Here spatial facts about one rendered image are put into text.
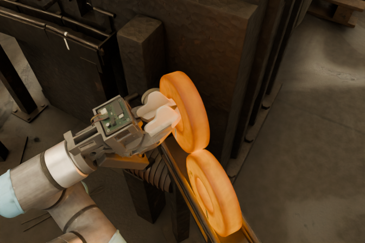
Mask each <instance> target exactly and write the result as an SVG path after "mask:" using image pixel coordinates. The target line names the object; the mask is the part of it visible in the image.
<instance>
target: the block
mask: <svg viewBox="0 0 365 243"><path fill-rule="evenodd" d="M117 41H118V46H119V51H120V55H121V59H122V65H123V69H124V75H125V80H126V83H127V88H128V93H129V95H130V94H132V93H133V92H137V93H138V94H139V98H137V99H136V100H137V101H139V102H142V101H141V99H142V96H143V94H144V93H145V92H146V91H148V90H149V89H152V88H160V79H161V77H162V76H163V75H166V63H165V45H164V35H163V24H162V22H161V21H159V20H156V19H154V18H151V17H148V16H145V15H143V14H138V15H136V16H135V17H134V18H132V19H131V20H130V21H129V22H128V23H127V24H126V25H125V26H124V27H122V28H121V29H120V30H119V31H118V32H117Z"/></svg>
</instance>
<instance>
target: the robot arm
mask: <svg viewBox="0 0 365 243"><path fill-rule="evenodd" d="M114 100H115V101H114ZM109 103H110V104H109ZM93 112H94V115H95V116H93V117H92V118H91V120H90V121H92V119H93V120H94V122H93V123H92V122H91V123H92V125H91V126H89V127H87V128H85V129H84V130H82V131H80V132H78V133H76V134H75V133H73V132H72V131H71V130H70V131H68V132H66V133H64V138H65V140H64V141H62V142H60V143H59V144H57V145H55V146H53V147H51V148H50V149H48V150H46V151H44V152H42V153H40V154H38V155H37V156H35V157H33V158H31V159H29V160H27V161H26V162H24V163H22V164H20V165H18V166H17V167H15V168H13V169H9V170H8V171H7V172H6V173H5V174H3V175H1V176H0V215H1V216H3V217H6V218H14V217H16V216H18V215H20V214H24V213H25V212H26V211H27V210H29V209H32V208H35V209H40V210H46V211H48V212H49V213H50V215H51V216H52V218H53V219H54V220H55V222H56V223H57V224H58V226H59V227H60V228H61V230H62V231H63V233H64V234H63V235H61V236H59V237H57V238H55V239H53V240H51V241H49V242H47V243H127V242H126V241H125V240H124V239H123V237H122V236H121V235H120V233H119V230H117V229H116V228H115V227H114V226H113V224H112V223H111V222H110V221H109V219H108V218H107V217H106V216H105V215H104V213H103V212H102V211H101V210H100V209H99V207H98V206H97V205H96V203H95V202H94V201H93V199H92V198H91V197H90V196H89V190H88V187H87V185H86V184H85V183H84V182H83V181H81V180H83V179H84V178H86V177H88V175H89V174H90V173H92V172H94V171H95V170H97V164H98V165H99V166H100V167H112V168H124V169H136V170H143V169H144V168H145V167H146V166H147V165H148V164H149V161H148V159H147V157H146V155H145V152H146V151H149V150H152V149H154V148H155V147H157V146H158V145H160V144H161V143H162V142H163V141H164V140H165V139H166V137H167V136H168V135H169V134H170V133H171V132H172V131H173V128H174V127H175V126H176V124H177V123H178V122H179V120H180V119H181V115H180V112H179V109H178V107H177V105H176V103H175V102H174V100H173V99H168V98H166V97H165V96H164V95H163V94H162V93H160V92H158V91H155V92H152V93H151V94H150V95H149V96H148V102H147V103H146V104H145V105H143V106H138V107H134V108H132V109H131V107H130V105H129V104H128V103H127V101H126V100H125V101H124V99H123V98H121V96H120V95H118V96H116V97H114V98H112V99H110V100H109V101H107V102H105V103H103V104H101V105H100V106H98V107H96V108H94V109H93ZM142 121H145V122H147V123H148V124H146V125H145V127H144V130H145V131H143V130H142V129H141V126H142V125H143V122H142ZM96 160H97V161H96Z"/></svg>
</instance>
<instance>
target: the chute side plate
mask: <svg viewBox="0 0 365 243"><path fill-rule="evenodd" d="M0 33H4V34H6V35H9V36H12V37H15V38H17V39H20V40H23V41H26V42H28V43H31V44H34V45H36V46H39V47H42V48H45V49H48V50H51V51H53V52H56V53H58V54H60V55H62V56H64V57H67V58H69V59H71V60H73V61H76V62H78V63H80V64H82V61H81V57H82V58H83V59H86V60H88V61H91V62H93V63H95V64H96V65H97V68H98V71H99V72H100V73H104V71H103V67H102V63H101V61H100V57H99V53H98V50H96V49H93V48H91V47H88V46H86V45H84V44H82V43H79V42H77V41H75V40H72V39H69V38H68V37H65V36H62V35H60V34H58V33H55V32H53V31H51V30H48V29H45V28H43V27H39V26H37V25H34V24H31V23H28V22H25V21H21V20H18V19H16V18H12V17H9V16H6V15H3V14H0ZM64 39H66V42H67V45H68V47H69V49H67V46H66V43H65V40H64Z"/></svg>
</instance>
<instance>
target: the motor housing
mask: <svg viewBox="0 0 365 243"><path fill-rule="evenodd" d="M145 155H146V157H147V159H149V158H150V157H153V158H154V159H155V163H154V164H153V165H152V166H151V167H150V168H148V169H147V170H146V171H145V172H142V171H141V170H136V169H124V168H122V171H123V174H124V177H125V180H126V183H127V186H128V189H129V192H130V195H131V198H132V201H133V204H134V207H135V210H136V213H137V215H138V216H140V217H141V218H143V219H145V220H146V221H148V222H150V223H151V224H154V223H155V221H156V220H157V218H158V216H159V215H160V213H161V211H162V210H163V208H164V206H165V205H166V199H165V192H166V191H167V192H168V193H172V190H171V189H172V186H171V180H170V177H169V175H168V171H167V166H166V164H165V162H164V160H163V158H162V157H161V155H160V153H159V151H158V149H157V147H155V148H154V149H152V150H149V151H146V152H145Z"/></svg>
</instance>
